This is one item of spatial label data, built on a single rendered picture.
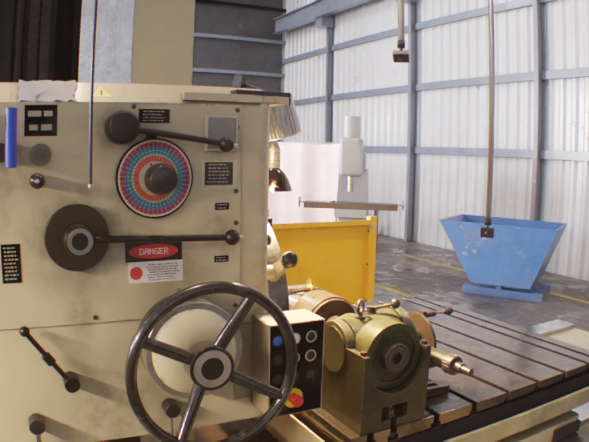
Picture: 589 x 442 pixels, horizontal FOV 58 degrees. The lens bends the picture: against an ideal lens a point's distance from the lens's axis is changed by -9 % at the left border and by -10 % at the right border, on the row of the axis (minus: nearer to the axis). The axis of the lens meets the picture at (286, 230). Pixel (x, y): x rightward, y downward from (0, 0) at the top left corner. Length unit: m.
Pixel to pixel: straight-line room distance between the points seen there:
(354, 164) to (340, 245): 3.14
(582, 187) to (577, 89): 1.53
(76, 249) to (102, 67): 0.89
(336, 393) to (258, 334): 0.36
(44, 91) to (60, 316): 0.49
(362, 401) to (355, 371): 0.08
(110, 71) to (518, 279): 6.25
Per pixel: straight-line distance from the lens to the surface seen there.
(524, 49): 10.24
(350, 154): 7.45
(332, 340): 1.63
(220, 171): 1.35
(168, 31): 2.04
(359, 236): 4.50
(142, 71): 2.00
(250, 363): 1.48
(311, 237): 4.28
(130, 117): 1.24
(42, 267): 1.29
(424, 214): 11.96
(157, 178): 1.21
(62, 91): 1.31
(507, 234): 7.43
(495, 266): 7.52
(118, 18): 2.01
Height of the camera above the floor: 1.74
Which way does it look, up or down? 8 degrees down
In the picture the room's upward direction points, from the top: 1 degrees clockwise
